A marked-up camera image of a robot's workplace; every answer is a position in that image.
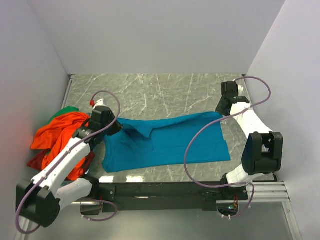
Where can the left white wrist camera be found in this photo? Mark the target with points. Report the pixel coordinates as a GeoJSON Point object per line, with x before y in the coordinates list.
{"type": "Point", "coordinates": [98, 103]}

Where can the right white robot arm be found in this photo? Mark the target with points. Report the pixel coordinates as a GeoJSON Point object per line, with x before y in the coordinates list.
{"type": "Point", "coordinates": [262, 154]}

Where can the clear blue plastic basket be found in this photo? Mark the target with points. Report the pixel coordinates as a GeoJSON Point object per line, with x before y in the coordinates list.
{"type": "Point", "coordinates": [72, 122]}

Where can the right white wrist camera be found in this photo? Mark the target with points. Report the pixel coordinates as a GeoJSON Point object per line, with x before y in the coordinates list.
{"type": "Point", "coordinates": [240, 89]}

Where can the green t shirt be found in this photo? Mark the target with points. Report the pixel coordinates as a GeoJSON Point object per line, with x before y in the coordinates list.
{"type": "Point", "coordinates": [63, 111]}

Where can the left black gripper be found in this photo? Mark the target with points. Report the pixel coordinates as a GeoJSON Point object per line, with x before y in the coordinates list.
{"type": "Point", "coordinates": [117, 127]}

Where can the aluminium frame rail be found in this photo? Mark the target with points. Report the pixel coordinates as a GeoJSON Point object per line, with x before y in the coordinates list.
{"type": "Point", "coordinates": [258, 191]}

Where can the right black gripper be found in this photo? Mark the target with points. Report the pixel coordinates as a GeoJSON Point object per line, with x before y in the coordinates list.
{"type": "Point", "coordinates": [219, 109]}

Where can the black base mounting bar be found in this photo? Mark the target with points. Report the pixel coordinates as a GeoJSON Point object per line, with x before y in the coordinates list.
{"type": "Point", "coordinates": [144, 196]}

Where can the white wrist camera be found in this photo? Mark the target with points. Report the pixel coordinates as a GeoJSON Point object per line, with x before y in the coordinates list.
{"type": "Point", "coordinates": [240, 89]}
{"type": "Point", "coordinates": [98, 103]}

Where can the blue t shirt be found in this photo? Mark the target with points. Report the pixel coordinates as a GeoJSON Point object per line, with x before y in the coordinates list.
{"type": "Point", "coordinates": [152, 143]}

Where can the orange t shirt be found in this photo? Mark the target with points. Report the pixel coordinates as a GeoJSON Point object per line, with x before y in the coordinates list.
{"type": "Point", "coordinates": [52, 138]}

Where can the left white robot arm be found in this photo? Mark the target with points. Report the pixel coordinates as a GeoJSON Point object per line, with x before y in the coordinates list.
{"type": "Point", "coordinates": [66, 146]}

